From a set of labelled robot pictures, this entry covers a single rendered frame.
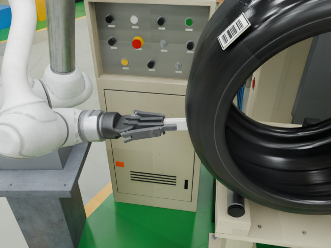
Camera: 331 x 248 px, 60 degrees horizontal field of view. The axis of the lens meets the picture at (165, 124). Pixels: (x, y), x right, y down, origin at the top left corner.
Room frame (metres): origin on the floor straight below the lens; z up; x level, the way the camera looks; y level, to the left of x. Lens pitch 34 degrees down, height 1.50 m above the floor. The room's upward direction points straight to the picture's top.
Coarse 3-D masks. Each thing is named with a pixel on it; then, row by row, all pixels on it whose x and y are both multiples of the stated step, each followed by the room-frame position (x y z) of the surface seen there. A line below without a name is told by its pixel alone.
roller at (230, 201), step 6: (228, 192) 0.54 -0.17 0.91; (234, 192) 0.53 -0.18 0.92; (228, 198) 0.52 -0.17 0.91; (234, 198) 0.51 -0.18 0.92; (240, 198) 0.51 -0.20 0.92; (228, 204) 0.50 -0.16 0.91; (234, 204) 0.49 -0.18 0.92; (240, 204) 0.49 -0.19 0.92; (228, 210) 0.49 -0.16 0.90; (234, 210) 0.48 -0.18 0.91; (240, 210) 0.48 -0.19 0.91; (234, 216) 0.48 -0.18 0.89; (240, 216) 0.48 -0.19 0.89
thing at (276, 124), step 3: (264, 123) 0.82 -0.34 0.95; (267, 123) 0.82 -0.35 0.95; (270, 123) 0.82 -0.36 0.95; (273, 123) 0.82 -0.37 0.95; (276, 123) 0.82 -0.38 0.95; (279, 123) 0.82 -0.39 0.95; (282, 123) 0.82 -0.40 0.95; (276, 126) 0.80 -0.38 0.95; (279, 126) 0.80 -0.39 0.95; (282, 126) 0.80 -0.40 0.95; (285, 126) 0.80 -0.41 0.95; (288, 126) 0.80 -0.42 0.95; (291, 126) 0.80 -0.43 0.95; (294, 126) 0.80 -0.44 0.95; (297, 126) 0.80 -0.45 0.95; (300, 126) 0.80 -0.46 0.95
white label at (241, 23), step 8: (240, 16) 0.51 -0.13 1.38; (232, 24) 0.51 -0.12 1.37; (240, 24) 0.50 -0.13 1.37; (248, 24) 0.48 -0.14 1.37; (224, 32) 0.52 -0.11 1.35; (232, 32) 0.50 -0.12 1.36; (240, 32) 0.48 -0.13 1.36; (224, 40) 0.50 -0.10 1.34; (232, 40) 0.48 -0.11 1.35; (224, 48) 0.48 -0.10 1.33
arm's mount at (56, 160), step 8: (56, 152) 0.90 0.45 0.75; (64, 152) 0.96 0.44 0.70; (0, 160) 0.91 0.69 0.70; (8, 160) 0.91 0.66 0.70; (16, 160) 0.90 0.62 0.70; (24, 160) 0.90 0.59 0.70; (32, 160) 0.90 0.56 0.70; (40, 160) 0.90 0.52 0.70; (48, 160) 0.90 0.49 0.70; (56, 160) 0.90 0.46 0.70; (64, 160) 0.94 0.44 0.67; (0, 168) 0.91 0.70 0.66; (8, 168) 0.91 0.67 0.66; (16, 168) 0.90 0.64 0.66; (24, 168) 0.90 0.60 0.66; (32, 168) 0.90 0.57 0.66; (40, 168) 0.90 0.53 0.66; (48, 168) 0.90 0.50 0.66; (56, 168) 0.90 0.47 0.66
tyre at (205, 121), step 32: (224, 0) 0.71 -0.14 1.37; (256, 0) 0.52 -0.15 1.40; (288, 0) 0.49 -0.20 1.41; (320, 0) 0.47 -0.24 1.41; (256, 32) 0.48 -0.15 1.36; (288, 32) 0.47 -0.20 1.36; (320, 32) 0.46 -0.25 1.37; (192, 64) 0.60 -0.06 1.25; (224, 64) 0.49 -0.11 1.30; (256, 64) 0.47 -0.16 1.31; (192, 96) 0.52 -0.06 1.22; (224, 96) 0.48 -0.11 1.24; (192, 128) 0.52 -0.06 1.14; (224, 128) 0.48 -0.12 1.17; (256, 128) 0.73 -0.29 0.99; (288, 128) 0.74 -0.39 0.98; (320, 128) 0.71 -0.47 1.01; (224, 160) 0.48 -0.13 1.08; (256, 160) 0.66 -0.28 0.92; (288, 160) 0.67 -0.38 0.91; (320, 160) 0.64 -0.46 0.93; (256, 192) 0.46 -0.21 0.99; (288, 192) 0.47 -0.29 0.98; (320, 192) 0.53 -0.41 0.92
